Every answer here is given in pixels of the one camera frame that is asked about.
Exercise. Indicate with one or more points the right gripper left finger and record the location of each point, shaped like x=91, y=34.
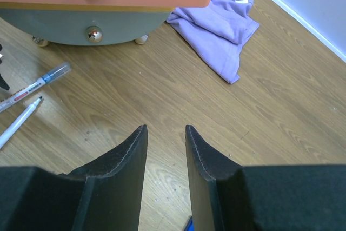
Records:
x=104, y=194

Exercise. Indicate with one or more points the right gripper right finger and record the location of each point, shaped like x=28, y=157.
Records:
x=228, y=196

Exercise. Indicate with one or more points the grey-green drawer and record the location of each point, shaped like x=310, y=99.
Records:
x=84, y=27

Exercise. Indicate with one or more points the white pencil stub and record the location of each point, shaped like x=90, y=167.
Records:
x=9, y=127

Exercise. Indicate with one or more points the blue white pen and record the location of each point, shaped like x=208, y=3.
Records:
x=47, y=78

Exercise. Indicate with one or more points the purple cloth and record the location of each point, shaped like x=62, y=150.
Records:
x=217, y=33

